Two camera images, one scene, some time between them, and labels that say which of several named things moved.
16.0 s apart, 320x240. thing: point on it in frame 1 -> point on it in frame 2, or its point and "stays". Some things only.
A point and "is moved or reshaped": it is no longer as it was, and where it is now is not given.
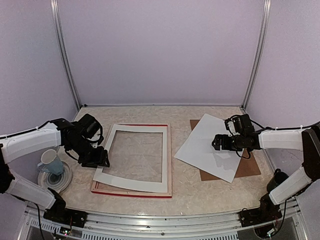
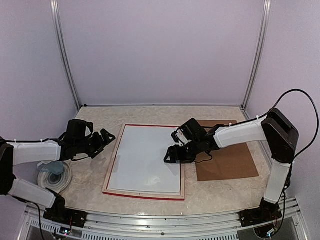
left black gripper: (99, 159) -> (101, 144)
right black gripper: (225, 146) -> (176, 156)
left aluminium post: (54, 4) stays
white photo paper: (198, 151) -> (140, 165)
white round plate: (59, 183) stays
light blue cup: (51, 162) stays
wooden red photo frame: (140, 159) is moved or reshaped
